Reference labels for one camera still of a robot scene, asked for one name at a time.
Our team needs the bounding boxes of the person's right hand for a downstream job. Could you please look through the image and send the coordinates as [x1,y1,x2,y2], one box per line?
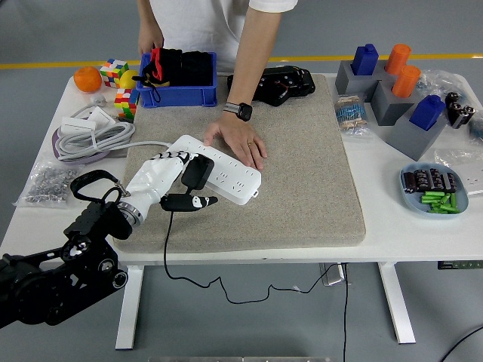
[137,29,165,57]

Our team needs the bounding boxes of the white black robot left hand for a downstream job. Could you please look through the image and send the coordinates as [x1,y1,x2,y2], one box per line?
[125,149,220,219]

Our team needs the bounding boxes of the person's left hand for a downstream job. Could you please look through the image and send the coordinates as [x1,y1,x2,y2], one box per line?
[203,112,268,170]

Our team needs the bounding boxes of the white power strip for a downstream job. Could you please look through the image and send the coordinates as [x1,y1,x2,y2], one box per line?
[165,134,263,207]

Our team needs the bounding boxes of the black plug adapter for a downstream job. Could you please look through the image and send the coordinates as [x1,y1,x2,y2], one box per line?
[180,156,215,192]

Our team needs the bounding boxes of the thin black plug cord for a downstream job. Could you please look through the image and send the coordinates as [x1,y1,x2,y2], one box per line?
[163,186,333,305]

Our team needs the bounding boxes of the white round plug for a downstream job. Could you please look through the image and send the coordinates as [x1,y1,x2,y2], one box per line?
[69,93,107,118]

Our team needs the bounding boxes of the black wrist watch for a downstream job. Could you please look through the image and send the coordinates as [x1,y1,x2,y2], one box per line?
[223,101,253,122]

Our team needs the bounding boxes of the black red fabric bundle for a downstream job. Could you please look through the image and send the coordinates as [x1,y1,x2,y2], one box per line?
[131,47,183,104]

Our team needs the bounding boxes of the yellow lemon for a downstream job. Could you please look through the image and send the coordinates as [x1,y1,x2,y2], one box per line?
[119,69,140,90]

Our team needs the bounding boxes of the colourful puzzle cube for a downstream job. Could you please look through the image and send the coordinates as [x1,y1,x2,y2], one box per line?
[99,58,130,89]
[114,87,140,122]

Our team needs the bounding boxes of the black foam stack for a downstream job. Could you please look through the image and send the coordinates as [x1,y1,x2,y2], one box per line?
[180,51,213,87]

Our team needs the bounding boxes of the grey-brown mat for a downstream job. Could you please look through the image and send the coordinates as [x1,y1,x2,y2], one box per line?
[112,73,368,253]

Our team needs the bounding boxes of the blue plastic bin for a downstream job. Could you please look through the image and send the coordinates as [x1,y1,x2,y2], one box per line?
[135,51,219,109]

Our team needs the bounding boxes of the black device housing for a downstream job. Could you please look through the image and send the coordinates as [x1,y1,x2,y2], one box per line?
[226,65,316,108]

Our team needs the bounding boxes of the orange fruit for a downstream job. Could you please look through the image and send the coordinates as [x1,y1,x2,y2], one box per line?
[73,66,103,94]

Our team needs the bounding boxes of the white flat box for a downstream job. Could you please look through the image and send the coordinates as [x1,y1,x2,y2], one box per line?
[60,116,97,136]

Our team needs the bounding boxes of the clear bag of screws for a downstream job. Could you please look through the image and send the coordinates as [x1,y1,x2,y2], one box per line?
[13,161,82,209]

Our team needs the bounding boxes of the clear bag of resistors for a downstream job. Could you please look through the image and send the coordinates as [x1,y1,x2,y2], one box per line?
[334,93,374,139]

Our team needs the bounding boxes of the grey block holder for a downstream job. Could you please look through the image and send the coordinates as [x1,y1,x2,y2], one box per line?
[371,71,420,127]
[334,60,383,103]
[384,109,448,161]

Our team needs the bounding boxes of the white table leg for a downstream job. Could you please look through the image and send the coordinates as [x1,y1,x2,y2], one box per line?
[115,265,145,350]
[378,262,417,345]

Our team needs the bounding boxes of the blue square peg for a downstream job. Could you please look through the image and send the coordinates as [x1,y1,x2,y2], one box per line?
[409,94,446,132]
[351,43,380,76]

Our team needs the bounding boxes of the silver box under table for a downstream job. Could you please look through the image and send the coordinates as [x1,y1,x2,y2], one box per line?
[319,262,352,287]

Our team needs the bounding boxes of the orange cylinder peg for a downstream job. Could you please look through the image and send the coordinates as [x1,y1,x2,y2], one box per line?
[391,65,421,99]
[384,43,411,75]

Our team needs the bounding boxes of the light blue dish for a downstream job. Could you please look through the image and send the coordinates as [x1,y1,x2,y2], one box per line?
[399,161,469,220]

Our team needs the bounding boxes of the clear plastic bag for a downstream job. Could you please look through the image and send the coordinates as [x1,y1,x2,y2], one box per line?
[417,69,472,99]

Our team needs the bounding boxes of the black capacitor cluster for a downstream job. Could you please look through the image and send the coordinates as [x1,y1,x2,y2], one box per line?
[445,92,475,130]

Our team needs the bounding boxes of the bag of blue parts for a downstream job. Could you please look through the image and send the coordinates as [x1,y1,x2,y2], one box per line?
[469,116,483,143]

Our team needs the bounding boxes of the table control panel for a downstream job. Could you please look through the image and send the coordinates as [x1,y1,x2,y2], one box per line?
[437,259,483,271]

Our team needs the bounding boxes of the white coiled power cable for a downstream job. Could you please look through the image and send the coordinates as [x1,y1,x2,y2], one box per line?
[55,121,174,161]

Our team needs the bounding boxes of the hanging black cable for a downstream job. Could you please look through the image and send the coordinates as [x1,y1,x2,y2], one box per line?
[341,262,350,362]

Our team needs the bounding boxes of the black floor cable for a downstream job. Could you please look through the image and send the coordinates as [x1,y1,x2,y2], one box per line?
[441,326,483,362]

